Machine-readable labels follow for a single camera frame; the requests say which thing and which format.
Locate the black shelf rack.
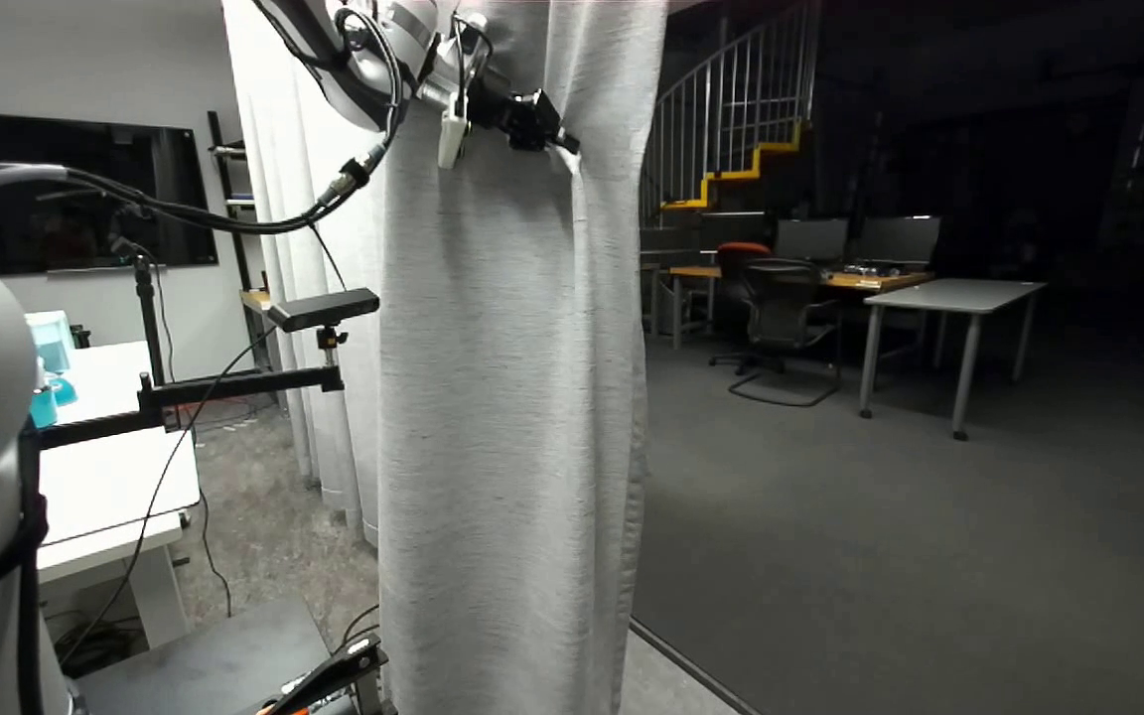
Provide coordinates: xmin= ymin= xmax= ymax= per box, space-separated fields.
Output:
xmin=207 ymin=110 xmax=280 ymax=403

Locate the staircase with metal railing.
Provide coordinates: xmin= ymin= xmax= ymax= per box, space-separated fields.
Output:
xmin=639 ymin=0 xmax=823 ymax=255

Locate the monitor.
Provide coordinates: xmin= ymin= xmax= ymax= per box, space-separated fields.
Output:
xmin=775 ymin=218 xmax=850 ymax=265
xmin=854 ymin=214 xmax=943 ymax=268

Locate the light blue box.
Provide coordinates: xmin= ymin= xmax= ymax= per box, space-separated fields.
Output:
xmin=24 ymin=310 xmax=77 ymax=376

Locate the orange office chair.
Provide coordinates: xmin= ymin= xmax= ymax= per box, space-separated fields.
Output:
xmin=714 ymin=241 xmax=774 ymax=299

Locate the black office chair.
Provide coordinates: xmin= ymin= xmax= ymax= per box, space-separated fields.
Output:
xmin=709 ymin=258 xmax=844 ymax=409

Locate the grey table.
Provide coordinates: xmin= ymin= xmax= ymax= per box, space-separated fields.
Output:
xmin=858 ymin=277 xmax=1048 ymax=442

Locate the white table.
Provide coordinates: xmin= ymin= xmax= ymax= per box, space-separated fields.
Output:
xmin=34 ymin=341 xmax=204 ymax=651

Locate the black cable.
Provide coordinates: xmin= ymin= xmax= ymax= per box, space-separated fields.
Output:
xmin=58 ymin=323 xmax=280 ymax=668

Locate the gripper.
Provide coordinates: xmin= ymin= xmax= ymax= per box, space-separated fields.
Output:
xmin=468 ymin=68 xmax=582 ymax=156

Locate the wall screen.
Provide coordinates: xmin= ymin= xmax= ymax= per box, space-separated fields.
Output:
xmin=0 ymin=111 xmax=219 ymax=277

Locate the wooden desk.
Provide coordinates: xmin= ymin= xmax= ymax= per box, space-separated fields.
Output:
xmin=667 ymin=262 xmax=935 ymax=351

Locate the black orange clamp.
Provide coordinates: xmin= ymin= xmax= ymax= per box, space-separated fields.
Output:
xmin=256 ymin=636 xmax=391 ymax=715

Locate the camera on mount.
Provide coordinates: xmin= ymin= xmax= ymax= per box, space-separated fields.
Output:
xmin=36 ymin=253 xmax=381 ymax=453

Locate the grey curtain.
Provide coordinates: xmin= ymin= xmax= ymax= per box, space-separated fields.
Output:
xmin=377 ymin=0 xmax=669 ymax=715

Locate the white sheer curtain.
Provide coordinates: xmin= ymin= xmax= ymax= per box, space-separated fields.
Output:
xmin=222 ymin=0 xmax=386 ymax=547

